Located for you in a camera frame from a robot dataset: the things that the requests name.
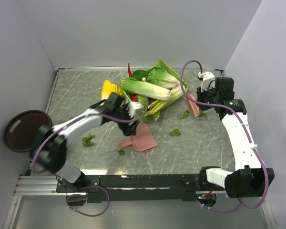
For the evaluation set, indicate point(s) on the green round cabbage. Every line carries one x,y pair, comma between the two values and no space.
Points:
144,101

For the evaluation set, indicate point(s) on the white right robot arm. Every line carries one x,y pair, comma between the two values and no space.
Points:
248,179

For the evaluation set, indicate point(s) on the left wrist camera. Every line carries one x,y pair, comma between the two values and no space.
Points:
134,108

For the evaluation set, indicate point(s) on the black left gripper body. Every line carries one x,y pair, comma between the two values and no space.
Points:
125,127

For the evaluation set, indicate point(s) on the aluminium rail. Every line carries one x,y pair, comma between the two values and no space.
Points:
46,185

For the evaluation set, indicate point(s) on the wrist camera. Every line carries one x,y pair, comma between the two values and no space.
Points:
134,108
207,81

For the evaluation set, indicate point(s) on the pink hand brush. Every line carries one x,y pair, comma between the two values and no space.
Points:
192,106

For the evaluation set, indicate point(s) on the red chili pepper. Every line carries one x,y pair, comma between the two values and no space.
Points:
129,70

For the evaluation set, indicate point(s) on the brown round bin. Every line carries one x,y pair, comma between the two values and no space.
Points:
20,132

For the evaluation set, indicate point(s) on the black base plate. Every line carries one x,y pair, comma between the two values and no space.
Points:
99,188

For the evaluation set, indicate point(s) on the pink dustpan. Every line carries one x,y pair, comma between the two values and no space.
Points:
142,141

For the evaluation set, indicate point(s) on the large green napa cabbage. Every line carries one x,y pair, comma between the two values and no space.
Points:
150,90

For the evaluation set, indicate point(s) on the yellow napa cabbage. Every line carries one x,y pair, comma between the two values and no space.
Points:
109,88

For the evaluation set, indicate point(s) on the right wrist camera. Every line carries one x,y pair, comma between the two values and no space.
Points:
207,81

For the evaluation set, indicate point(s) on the green paper scrap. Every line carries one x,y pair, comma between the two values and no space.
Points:
184,115
202,113
121,152
175,132
87,141

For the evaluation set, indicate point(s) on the green bok choy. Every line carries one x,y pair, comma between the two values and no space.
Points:
160,75

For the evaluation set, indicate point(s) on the green celery stalks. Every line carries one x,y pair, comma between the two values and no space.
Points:
157,106

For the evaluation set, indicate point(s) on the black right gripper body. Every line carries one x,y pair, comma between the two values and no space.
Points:
208,96

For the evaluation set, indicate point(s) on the green plastic basket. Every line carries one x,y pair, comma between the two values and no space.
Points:
174,92

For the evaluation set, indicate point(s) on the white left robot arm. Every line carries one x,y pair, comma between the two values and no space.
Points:
50,144

